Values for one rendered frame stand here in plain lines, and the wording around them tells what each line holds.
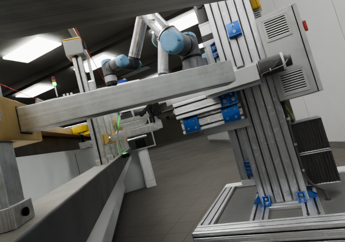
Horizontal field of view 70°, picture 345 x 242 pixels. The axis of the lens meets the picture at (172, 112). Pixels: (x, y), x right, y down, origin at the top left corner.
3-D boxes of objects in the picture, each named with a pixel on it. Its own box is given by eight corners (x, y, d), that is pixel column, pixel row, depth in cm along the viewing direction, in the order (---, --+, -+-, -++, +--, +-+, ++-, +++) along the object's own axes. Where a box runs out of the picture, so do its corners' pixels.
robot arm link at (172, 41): (196, 43, 132) (139, -14, 150) (183, 39, 120) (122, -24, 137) (183, 61, 138) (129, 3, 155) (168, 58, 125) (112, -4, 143)
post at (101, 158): (109, 162, 101) (83, 58, 104) (107, 163, 96) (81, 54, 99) (97, 165, 100) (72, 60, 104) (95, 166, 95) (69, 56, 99)
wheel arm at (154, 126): (163, 129, 135) (160, 121, 135) (163, 128, 132) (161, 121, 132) (81, 150, 128) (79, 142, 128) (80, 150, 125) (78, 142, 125)
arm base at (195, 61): (211, 71, 145) (207, 55, 145) (204, 67, 131) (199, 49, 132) (188, 79, 151) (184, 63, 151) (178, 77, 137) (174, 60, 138)
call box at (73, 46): (87, 60, 106) (83, 42, 106) (84, 54, 99) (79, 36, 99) (71, 63, 105) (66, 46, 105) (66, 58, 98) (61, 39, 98)
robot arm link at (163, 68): (172, 19, 179) (172, 85, 172) (169, 26, 189) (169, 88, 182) (156, 17, 176) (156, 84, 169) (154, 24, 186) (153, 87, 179)
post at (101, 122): (116, 170, 125) (94, 80, 129) (116, 172, 122) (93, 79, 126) (109, 173, 125) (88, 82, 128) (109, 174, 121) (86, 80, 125)
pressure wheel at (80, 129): (85, 146, 132) (81, 126, 133) (95, 144, 128) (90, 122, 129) (73, 149, 125) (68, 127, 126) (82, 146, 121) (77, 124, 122)
